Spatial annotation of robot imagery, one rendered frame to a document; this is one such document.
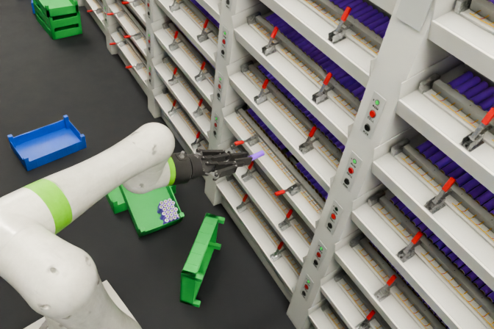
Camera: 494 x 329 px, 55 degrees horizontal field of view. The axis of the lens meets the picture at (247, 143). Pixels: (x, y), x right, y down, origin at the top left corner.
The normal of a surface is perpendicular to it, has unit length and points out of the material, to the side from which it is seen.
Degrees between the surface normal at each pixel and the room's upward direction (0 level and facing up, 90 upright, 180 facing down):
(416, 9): 90
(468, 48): 107
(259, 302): 0
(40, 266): 21
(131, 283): 0
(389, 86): 90
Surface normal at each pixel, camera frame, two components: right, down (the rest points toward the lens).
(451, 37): -0.85, 0.47
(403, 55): -0.85, 0.27
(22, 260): -0.25, -0.38
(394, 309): -0.13, -0.63
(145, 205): 0.31, -0.44
